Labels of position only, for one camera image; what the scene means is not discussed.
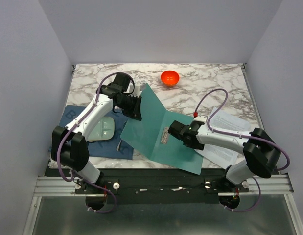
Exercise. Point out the blue lettered placemat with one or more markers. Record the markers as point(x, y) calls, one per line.
point(106, 149)

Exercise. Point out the aluminium extrusion rail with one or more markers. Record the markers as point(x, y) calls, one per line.
point(57, 187)

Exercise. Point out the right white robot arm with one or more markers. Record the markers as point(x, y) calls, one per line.
point(261, 154)

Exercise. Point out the orange plastic bowl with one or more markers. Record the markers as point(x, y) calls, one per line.
point(170, 78)

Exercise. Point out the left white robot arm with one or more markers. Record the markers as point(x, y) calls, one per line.
point(78, 164)

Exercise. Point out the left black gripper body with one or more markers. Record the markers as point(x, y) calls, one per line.
point(130, 105)

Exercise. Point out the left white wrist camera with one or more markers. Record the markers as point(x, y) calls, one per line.
point(136, 90)

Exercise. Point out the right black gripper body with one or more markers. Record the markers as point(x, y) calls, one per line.
point(200, 147)

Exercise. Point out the printed white paper sheets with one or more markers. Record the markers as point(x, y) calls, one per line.
point(222, 149)

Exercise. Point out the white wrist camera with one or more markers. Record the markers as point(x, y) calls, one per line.
point(136, 90)
point(201, 118)

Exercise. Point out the pale green divided plate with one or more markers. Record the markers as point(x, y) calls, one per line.
point(103, 131)

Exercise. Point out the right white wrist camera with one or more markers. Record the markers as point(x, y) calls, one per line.
point(201, 118)

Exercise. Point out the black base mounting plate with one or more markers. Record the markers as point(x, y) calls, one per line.
point(173, 186)

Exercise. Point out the teal file folder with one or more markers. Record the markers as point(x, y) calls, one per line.
point(146, 135)

